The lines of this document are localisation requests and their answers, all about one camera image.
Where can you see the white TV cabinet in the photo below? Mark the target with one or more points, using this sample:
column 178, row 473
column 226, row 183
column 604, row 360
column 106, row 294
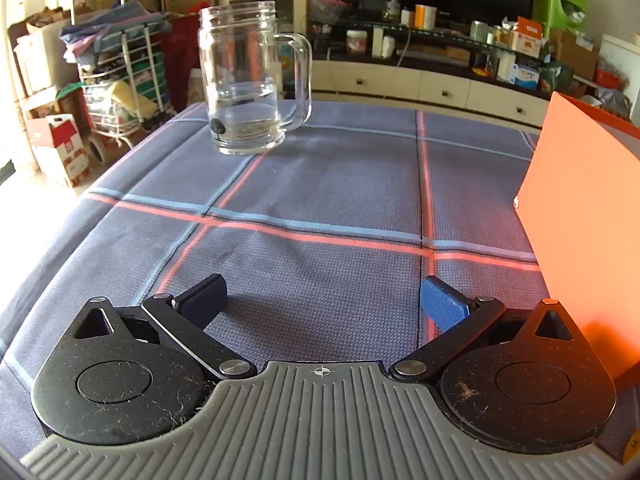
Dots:
column 380, row 80

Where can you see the red and white carton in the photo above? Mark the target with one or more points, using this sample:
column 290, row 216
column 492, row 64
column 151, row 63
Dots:
column 60, row 145

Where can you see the green snack bag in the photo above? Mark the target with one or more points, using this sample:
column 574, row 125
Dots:
column 555, row 77

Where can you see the orange cardboard box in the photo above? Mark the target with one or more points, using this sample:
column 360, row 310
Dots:
column 590, row 210

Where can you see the clear glass mug jar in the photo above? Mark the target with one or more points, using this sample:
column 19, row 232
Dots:
column 240, row 85

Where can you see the white glass door cabinet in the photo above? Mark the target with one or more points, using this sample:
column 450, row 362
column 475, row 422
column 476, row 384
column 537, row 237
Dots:
column 295, row 0

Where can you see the large brown cardboard box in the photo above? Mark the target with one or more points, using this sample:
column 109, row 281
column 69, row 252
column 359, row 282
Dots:
column 40, row 55

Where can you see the shopping trolley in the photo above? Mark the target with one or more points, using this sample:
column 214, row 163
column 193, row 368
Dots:
column 125, row 60

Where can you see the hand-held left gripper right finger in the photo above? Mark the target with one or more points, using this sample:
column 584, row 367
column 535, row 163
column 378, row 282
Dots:
column 442, row 305

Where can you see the green plastic rack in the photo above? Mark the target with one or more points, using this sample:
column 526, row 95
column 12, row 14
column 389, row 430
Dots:
column 545, row 0

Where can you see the red gift bag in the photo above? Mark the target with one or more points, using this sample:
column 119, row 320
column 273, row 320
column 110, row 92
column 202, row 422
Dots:
column 182, row 60

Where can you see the orange and white tin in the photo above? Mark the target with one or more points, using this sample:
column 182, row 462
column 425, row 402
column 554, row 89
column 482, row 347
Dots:
column 425, row 16

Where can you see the blue and white tissue pack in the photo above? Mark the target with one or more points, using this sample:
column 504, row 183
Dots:
column 527, row 77

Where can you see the orange and white packet box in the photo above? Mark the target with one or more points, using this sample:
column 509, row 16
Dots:
column 527, row 40

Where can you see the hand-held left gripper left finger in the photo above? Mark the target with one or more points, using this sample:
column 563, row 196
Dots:
column 202, row 301

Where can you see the white chest freezer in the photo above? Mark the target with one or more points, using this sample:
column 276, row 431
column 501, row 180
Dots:
column 620, row 50

